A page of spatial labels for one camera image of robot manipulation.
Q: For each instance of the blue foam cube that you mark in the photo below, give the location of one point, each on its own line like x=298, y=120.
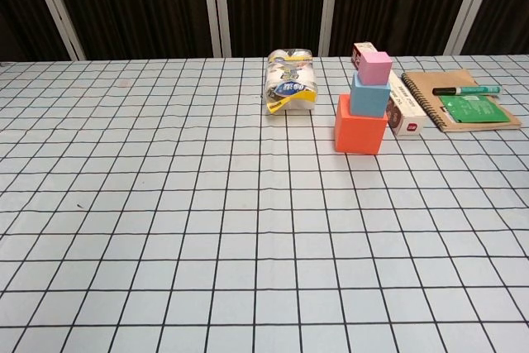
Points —
x=370, y=98

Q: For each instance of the pink foam cube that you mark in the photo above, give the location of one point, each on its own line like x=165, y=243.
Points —
x=374, y=68

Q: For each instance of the orange foam cube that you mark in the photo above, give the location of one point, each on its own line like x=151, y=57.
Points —
x=357, y=134

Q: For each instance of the checked light blue tablecloth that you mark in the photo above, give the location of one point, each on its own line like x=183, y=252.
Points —
x=165, y=225

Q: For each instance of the long white cardboard box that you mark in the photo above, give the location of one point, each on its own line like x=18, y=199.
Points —
x=407, y=117

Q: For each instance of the brown spiral notebook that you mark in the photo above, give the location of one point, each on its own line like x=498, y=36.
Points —
x=438, y=80

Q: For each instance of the green sachet packet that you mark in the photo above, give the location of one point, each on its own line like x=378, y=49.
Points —
x=475, y=109

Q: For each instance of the green marker pen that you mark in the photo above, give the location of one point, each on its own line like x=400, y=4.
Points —
x=475, y=90

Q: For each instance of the white metal frame post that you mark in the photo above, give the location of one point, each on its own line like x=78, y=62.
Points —
x=55, y=6
x=222, y=6
x=330, y=6
x=468, y=6

